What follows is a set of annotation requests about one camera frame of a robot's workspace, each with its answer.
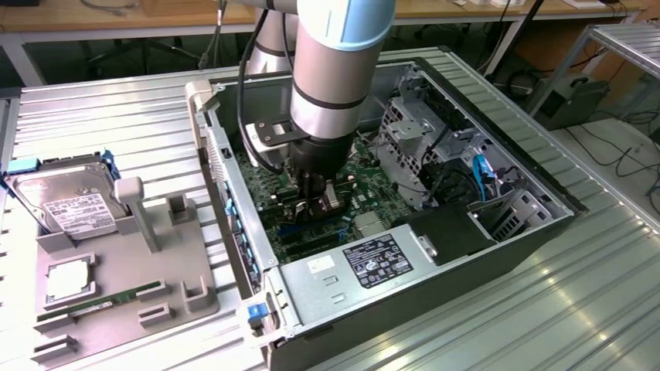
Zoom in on hard disk with blue frame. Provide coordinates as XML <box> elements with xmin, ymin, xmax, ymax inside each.
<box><xmin>0</xmin><ymin>148</ymin><xmax>131</xmax><ymax>237</ymax></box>

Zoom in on silver chipset heatsink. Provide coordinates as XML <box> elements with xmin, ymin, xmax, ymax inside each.
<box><xmin>353</xmin><ymin>214</ymin><xmax>387</xmax><ymax>237</ymax></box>

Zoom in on white wrist camera on mount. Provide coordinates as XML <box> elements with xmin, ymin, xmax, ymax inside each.
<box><xmin>241</xmin><ymin>119</ymin><xmax>307</xmax><ymax>168</ymax></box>

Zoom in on black graphics card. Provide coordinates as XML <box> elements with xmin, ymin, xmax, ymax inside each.
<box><xmin>277</xmin><ymin>183</ymin><xmax>348</xmax><ymax>230</ymax></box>

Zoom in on long black expansion slot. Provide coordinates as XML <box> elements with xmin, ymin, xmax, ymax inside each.
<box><xmin>284</xmin><ymin>234</ymin><xmax>348</xmax><ymax>257</ymax></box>

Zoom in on black cables on white table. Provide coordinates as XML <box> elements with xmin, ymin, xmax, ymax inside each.
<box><xmin>560</xmin><ymin>122</ymin><xmax>660</xmax><ymax>181</ymax></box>

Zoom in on green RAM stick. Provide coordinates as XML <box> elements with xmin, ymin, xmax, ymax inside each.
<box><xmin>35</xmin><ymin>281</ymin><xmax>161</xmax><ymax>321</ymax></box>

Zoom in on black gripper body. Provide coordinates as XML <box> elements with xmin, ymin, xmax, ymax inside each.
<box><xmin>284</xmin><ymin>133</ymin><xmax>356</xmax><ymax>183</ymax></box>

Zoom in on aluminium frame shelf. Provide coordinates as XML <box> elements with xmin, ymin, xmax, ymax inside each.
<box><xmin>524</xmin><ymin>23</ymin><xmax>660</xmax><ymax>121</ymax></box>

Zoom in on green motherboard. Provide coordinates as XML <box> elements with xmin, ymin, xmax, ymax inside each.
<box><xmin>235</xmin><ymin>129</ymin><xmax>416</xmax><ymax>266</ymax></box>

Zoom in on black fan shroud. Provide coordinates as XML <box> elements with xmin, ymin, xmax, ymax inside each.
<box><xmin>389</xmin><ymin>203</ymin><xmax>500</xmax><ymax>267</ymax></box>

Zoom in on blue flat wire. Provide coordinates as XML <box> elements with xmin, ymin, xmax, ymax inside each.
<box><xmin>471</xmin><ymin>153</ymin><xmax>497</xmax><ymax>205</ymax></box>

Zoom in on open black PC case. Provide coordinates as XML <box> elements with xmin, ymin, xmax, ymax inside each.
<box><xmin>184</xmin><ymin>56</ymin><xmax>589</xmax><ymax>371</ymax></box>

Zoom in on coiled black cable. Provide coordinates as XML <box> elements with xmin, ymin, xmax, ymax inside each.
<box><xmin>507</xmin><ymin>70</ymin><xmax>539</xmax><ymax>97</ymax></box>

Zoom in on black wire bundle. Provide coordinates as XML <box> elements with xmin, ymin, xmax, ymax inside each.
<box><xmin>417</xmin><ymin>158</ymin><xmax>476</xmax><ymax>206</ymax></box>

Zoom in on silver CPU chip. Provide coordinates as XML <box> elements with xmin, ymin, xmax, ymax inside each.
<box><xmin>44</xmin><ymin>262</ymin><xmax>91</xmax><ymax>303</ymax></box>

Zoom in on wooden desk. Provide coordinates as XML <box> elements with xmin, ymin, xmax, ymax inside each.
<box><xmin>0</xmin><ymin>0</ymin><xmax>649</xmax><ymax>87</ymax></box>

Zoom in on grey power supply with label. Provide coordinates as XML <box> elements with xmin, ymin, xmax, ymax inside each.
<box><xmin>277</xmin><ymin>222</ymin><xmax>440</xmax><ymax>326</ymax></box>

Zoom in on silver disk bay cage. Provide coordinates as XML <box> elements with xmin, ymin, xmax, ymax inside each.
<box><xmin>377</xmin><ymin>95</ymin><xmax>451</xmax><ymax>179</ymax></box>

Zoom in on grey parts rack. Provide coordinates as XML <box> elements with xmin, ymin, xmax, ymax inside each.
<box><xmin>29</xmin><ymin>176</ymin><xmax>224</xmax><ymax>365</ymax></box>

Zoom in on black box with handle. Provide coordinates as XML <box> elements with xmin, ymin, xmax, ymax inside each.
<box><xmin>532</xmin><ymin>76</ymin><xmax>612</xmax><ymax>131</ymax></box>

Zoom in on dark installed RAM stick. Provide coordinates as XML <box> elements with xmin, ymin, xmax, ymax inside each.
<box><xmin>329</xmin><ymin>179</ymin><xmax>357</xmax><ymax>202</ymax></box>

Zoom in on beige case handle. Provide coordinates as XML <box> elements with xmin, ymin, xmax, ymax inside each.
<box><xmin>184</xmin><ymin>80</ymin><xmax>216</xmax><ymax>154</ymax></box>

